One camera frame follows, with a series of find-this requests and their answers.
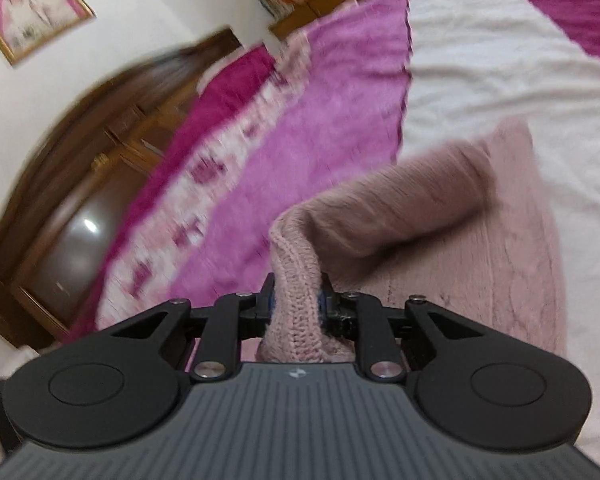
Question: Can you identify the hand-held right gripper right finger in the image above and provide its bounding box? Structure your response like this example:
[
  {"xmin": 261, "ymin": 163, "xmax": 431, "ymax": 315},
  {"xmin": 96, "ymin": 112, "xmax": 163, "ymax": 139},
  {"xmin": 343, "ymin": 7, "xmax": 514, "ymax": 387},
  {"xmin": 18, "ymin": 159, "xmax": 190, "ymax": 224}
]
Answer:
[{"xmin": 320, "ymin": 272, "xmax": 463, "ymax": 383}]

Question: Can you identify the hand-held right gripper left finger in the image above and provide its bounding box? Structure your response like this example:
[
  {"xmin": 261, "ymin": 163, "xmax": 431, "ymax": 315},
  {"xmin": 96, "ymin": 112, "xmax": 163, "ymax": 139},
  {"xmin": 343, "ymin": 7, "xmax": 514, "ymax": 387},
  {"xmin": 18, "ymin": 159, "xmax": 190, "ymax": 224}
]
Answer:
[{"xmin": 111, "ymin": 272, "xmax": 277, "ymax": 382}]

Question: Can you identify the framed wall picture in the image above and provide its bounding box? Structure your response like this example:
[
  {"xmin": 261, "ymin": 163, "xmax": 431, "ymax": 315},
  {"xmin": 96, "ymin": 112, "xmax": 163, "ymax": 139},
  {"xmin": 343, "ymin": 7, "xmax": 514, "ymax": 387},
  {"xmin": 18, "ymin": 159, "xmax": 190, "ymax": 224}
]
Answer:
[{"xmin": 0, "ymin": 0, "xmax": 97, "ymax": 67}]

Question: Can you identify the purple floral bedspread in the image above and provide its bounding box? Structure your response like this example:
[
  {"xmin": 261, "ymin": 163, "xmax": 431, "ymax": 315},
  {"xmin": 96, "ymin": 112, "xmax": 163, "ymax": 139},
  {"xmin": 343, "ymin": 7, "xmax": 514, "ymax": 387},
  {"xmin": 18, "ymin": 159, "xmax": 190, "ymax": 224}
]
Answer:
[{"xmin": 70, "ymin": 0, "xmax": 600, "ymax": 461}]

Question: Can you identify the carved wooden headboard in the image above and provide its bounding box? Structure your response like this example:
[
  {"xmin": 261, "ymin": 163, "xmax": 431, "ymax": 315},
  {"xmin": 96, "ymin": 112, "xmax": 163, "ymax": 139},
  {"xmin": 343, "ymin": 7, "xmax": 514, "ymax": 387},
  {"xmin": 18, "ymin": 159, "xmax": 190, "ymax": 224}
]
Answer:
[{"xmin": 0, "ymin": 27, "xmax": 276, "ymax": 351}]

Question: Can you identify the pink knit cardigan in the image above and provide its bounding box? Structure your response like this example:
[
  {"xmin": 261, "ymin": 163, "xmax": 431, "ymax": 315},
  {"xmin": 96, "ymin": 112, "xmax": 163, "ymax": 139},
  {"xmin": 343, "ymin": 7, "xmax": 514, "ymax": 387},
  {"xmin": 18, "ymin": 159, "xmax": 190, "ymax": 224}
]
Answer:
[{"xmin": 255, "ymin": 117, "xmax": 570, "ymax": 365}]

